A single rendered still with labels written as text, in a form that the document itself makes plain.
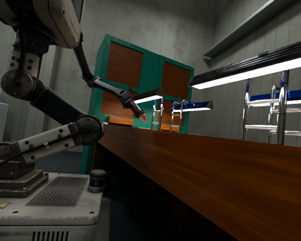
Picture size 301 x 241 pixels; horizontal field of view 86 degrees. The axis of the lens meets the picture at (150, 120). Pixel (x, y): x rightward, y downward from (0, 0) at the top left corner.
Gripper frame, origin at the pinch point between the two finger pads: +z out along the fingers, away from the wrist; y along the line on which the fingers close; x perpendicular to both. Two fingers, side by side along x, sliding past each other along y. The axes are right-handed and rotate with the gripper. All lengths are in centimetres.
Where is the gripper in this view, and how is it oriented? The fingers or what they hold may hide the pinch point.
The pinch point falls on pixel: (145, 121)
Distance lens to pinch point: 123.9
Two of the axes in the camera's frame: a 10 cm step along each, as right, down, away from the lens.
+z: 5.8, 7.4, 3.3
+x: -6.5, 6.7, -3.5
